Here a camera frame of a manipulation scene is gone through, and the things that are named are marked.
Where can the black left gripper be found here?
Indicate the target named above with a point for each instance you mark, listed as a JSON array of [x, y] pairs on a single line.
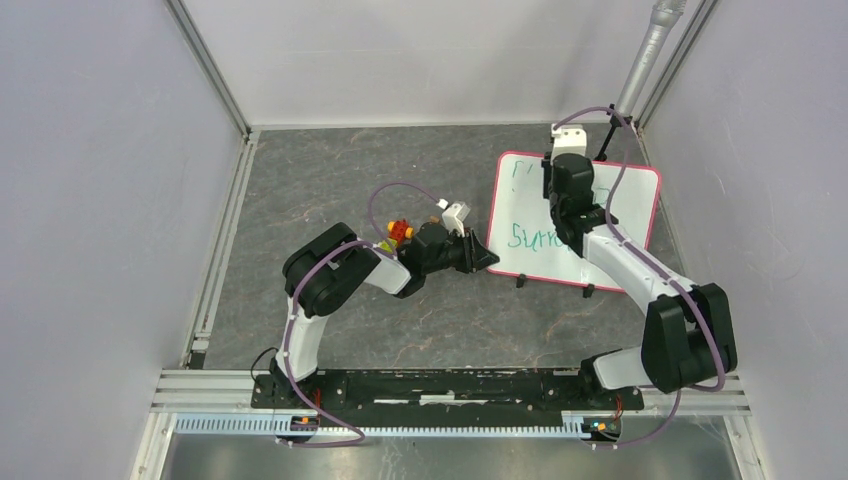
[[474, 255]]

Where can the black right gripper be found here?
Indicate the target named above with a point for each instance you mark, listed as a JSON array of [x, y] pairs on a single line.
[[545, 169]]

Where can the pink framed whiteboard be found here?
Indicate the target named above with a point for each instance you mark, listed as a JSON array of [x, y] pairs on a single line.
[[522, 234]]

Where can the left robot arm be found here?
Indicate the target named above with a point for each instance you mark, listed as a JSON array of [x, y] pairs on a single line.
[[321, 276]]

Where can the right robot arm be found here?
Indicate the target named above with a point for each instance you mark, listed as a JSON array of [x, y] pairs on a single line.
[[688, 339]]

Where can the red yellow toy block car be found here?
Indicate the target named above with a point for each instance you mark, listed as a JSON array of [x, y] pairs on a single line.
[[399, 231]]

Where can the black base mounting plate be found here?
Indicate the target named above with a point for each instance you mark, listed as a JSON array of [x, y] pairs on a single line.
[[427, 399]]

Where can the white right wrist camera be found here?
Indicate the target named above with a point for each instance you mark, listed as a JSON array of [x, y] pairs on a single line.
[[568, 139]]

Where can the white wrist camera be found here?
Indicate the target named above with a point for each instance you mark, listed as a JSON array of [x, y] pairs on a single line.
[[454, 215], [568, 139]]

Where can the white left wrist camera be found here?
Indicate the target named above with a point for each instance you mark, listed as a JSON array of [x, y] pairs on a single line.
[[454, 215]]

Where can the white slotted cable duct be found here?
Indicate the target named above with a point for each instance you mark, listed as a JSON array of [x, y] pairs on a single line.
[[424, 430]]

